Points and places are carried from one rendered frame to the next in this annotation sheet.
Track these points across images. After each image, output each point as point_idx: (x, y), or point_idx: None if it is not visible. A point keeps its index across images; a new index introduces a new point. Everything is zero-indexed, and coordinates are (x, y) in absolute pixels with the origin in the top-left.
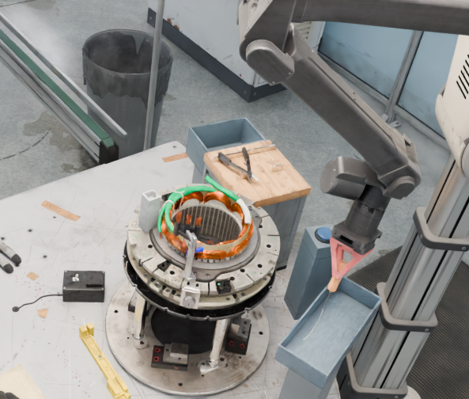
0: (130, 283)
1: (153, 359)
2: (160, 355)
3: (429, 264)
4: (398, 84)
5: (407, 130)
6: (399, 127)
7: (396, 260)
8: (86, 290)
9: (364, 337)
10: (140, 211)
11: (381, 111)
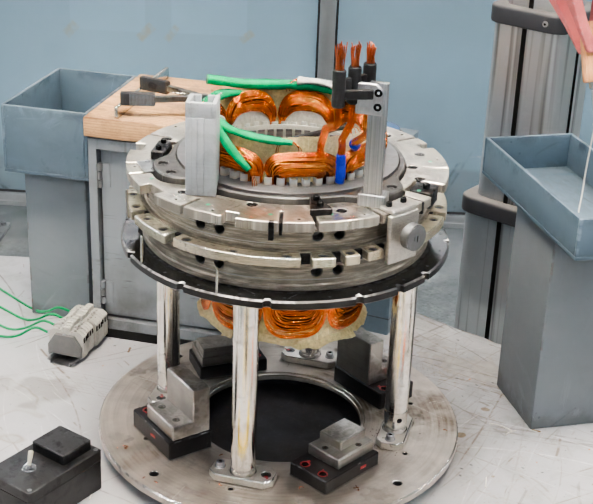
0: (111, 429)
1: (319, 476)
2: (322, 465)
3: (567, 71)
4: None
5: (26, 226)
6: (10, 229)
7: (489, 122)
8: (71, 471)
9: (486, 302)
10: (187, 154)
11: None
